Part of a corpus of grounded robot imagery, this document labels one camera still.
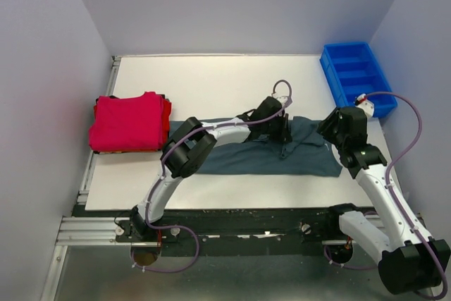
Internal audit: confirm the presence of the magenta folded t shirt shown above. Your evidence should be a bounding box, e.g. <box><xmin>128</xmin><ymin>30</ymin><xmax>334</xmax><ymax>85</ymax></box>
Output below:
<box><xmin>87</xmin><ymin>91</ymin><xmax>165</xmax><ymax>152</ymax></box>

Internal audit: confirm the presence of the grey-blue t shirt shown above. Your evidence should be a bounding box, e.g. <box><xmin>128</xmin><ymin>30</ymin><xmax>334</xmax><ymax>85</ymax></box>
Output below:
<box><xmin>169</xmin><ymin>116</ymin><xmax>342</xmax><ymax>178</ymax></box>

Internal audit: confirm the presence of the red folded t shirt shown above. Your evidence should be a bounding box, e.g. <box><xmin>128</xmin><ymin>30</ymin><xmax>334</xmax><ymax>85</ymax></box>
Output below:
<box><xmin>92</xmin><ymin>96</ymin><xmax>173</xmax><ymax>154</ymax></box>

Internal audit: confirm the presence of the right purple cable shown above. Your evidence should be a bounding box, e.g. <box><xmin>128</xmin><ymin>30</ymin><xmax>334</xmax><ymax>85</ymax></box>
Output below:
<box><xmin>323</xmin><ymin>91</ymin><xmax>445</xmax><ymax>298</ymax></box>

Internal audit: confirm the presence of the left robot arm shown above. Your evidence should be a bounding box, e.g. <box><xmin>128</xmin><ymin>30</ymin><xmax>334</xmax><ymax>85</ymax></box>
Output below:
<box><xmin>130</xmin><ymin>95</ymin><xmax>292</xmax><ymax>241</ymax></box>

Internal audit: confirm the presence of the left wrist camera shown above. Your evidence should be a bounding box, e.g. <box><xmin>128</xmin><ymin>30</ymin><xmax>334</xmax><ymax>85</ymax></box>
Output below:
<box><xmin>271</xmin><ymin>92</ymin><xmax>292</xmax><ymax>107</ymax></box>

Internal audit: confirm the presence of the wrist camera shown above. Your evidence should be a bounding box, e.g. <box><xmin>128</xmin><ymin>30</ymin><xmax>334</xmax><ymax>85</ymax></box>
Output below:
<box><xmin>271</xmin><ymin>92</ymin><xmax>292</xmax><ymax>107</ymax></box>
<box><xmin>354</xmin><ymin>94</ymin><xmax>375</xmax><ymax>118</ymax></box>

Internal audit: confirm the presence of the purple cable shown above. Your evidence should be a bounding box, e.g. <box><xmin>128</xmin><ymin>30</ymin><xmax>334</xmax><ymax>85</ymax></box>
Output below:
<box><xmin>323</xmin><ymin>91</ymin><xmax>445</xmax><ymax>298</ymax></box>
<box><xmin>132</xmin><ymin>80</ymin><xmax>293</xmax><ymax>274</ymax></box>

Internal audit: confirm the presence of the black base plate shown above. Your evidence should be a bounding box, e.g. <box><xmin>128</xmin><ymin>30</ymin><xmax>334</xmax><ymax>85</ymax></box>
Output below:
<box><xmin>72</xmin><ymin>204</ymin><xmax>352</xmax><ymax>261</ymax></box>

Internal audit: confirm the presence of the blue plastic bin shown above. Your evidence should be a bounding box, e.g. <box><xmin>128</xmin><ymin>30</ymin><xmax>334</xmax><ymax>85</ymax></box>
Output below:
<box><xmin>320</xmin><ymin>42</ymin><xmax>391</xmax><ymax>107</ymax></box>

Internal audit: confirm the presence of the aluminium frame rail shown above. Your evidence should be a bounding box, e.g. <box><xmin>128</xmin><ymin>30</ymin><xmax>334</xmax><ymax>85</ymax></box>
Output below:
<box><xmin>40</xmin><ymin>56</ymin><xmax>157</xmax><ymax>300</ymax></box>

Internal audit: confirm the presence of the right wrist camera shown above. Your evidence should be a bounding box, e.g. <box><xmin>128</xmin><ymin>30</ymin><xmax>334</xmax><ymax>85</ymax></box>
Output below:
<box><xmin>354</xmin><ymin>94</ymin><xmax>375</xmax><ymax>118</ymax></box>

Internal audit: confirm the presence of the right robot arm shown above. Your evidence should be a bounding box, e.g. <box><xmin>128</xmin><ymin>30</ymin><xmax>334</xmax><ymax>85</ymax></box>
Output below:
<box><xmin>318</xmin><ymin>106</ymin><xmax>450</xmax><ymax>300</ymax></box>

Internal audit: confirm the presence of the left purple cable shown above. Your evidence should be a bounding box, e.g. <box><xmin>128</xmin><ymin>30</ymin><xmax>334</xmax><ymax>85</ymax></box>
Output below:
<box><xmin>132</xmin><ymin>80</ymin><xmax>293</xmax><ymax>274</ymax></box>

